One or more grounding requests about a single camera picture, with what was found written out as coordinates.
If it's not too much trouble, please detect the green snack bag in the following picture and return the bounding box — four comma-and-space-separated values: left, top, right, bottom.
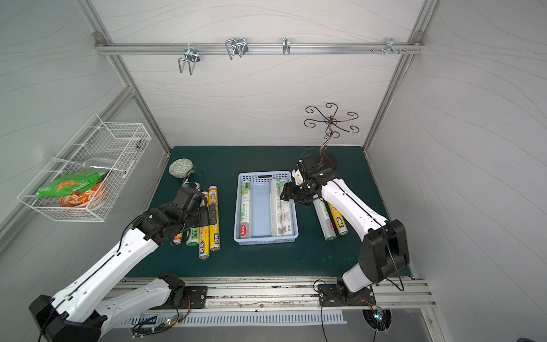
36, 170, 107, 200

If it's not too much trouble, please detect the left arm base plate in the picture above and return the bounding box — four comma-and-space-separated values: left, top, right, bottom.
151, 286, 209, 310

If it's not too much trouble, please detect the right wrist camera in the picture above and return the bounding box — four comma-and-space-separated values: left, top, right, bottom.
291, 169, 304, 186

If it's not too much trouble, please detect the white wire wall basket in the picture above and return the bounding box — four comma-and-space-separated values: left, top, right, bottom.
17, 115, 151, 222

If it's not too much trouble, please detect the white green wrap roll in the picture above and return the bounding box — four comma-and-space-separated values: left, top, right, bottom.
240, 181, 252, 239
185, 182, 202, 247

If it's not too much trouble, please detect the white slotted cable duct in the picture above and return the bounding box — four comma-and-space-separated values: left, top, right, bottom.
114, 309, 347, 329

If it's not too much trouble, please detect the clear wrap roll right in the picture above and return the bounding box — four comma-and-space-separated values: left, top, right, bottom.
313, 196, 336, 242

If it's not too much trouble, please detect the aluminium top rail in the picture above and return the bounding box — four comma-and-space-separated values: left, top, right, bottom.
95, 41, 425, 56

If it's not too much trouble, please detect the single metal hook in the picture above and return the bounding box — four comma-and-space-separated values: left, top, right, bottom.
282, 38, 291, 56

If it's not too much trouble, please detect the aluminium rail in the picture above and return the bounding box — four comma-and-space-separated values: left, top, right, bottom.
95, 41, 425, 56
182, 276, 437, 312

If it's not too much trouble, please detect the double metal hook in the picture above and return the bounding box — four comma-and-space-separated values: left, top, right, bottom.
178, 44, 201, 76
224, 38, 249, 60

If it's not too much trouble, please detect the bronze jewelry tree stand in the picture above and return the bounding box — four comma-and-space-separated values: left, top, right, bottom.
303, 102, 360, 167

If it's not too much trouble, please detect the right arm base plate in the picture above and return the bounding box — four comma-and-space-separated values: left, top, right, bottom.
313, 283, 376, 307

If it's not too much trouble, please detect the metal hook right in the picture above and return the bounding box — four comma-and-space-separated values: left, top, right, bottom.
370, 38, 408, 55

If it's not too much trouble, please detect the light blue plastic basket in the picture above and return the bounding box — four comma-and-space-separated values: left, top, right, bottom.
234, 170, 299, 246

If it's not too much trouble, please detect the yellow wrap roll long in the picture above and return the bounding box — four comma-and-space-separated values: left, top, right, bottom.
198, 192, 210, 260

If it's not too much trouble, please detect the orange snack bag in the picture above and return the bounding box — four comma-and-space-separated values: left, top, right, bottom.
59, 184, 107, 209

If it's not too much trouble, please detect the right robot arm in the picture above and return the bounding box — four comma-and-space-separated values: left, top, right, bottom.
281, 169, 410, 293

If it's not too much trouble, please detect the aluminium front rail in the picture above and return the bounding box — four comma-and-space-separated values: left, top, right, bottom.
182, 276, 437, 312

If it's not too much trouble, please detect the double metal hook middle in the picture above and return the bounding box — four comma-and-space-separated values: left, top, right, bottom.
224, 38, 249, 60

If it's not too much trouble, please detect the double metal hook left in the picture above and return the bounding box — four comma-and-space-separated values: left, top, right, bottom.
178, 44, 201, 76

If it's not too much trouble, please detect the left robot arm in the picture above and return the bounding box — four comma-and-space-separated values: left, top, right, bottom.
29, 188, 217, 341

